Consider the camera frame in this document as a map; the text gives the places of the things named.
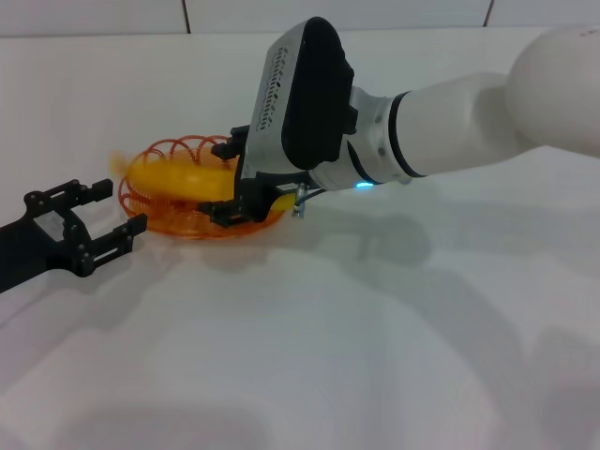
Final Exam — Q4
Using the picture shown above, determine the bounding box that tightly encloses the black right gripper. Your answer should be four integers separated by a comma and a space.
198, 125, 308, 228

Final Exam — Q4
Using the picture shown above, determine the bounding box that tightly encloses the silver black wrist camera box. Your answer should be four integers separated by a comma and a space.
245, 16, 356, 177

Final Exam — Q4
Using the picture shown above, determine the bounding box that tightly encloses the grey right gripper cable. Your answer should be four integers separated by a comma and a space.
299, 187, 330, 208

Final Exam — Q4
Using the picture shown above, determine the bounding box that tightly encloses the yellow banana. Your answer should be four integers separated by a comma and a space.
108, 149, 295, 216

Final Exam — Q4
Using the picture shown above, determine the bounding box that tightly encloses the orange plastic wire basket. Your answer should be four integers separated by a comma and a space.
116, 134, 288, 241

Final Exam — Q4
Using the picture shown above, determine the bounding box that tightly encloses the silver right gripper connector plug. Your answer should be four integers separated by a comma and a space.
291, 183, 308, 219

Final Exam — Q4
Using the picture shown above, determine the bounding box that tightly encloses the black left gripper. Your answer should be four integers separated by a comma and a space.
0, 178, 149, 294

